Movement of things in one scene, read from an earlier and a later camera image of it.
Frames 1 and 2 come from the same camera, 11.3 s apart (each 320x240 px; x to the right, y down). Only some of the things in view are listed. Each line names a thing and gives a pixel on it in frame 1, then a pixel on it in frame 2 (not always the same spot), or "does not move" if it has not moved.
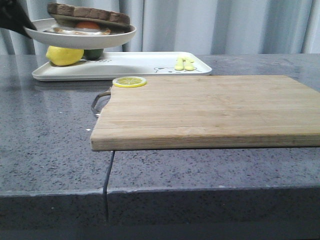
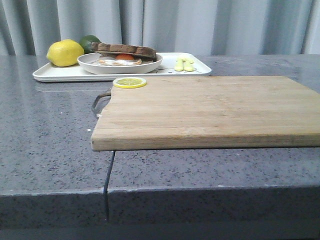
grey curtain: (207, 27) does not move
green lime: (93, 54) to (86, 42)
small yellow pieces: (189, 64) does not move
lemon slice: (129, 82) does not move
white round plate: (76, 42) to (90, 63)
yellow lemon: (63, 56) does not move
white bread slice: (68, 10) to (116, 49)
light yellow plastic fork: (179, 64) does not move
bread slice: (70, 20) to (145, 55)
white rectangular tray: (113, 65) does not move
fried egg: (82, 28) to (121, 59)
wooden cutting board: (183, 112) does not move
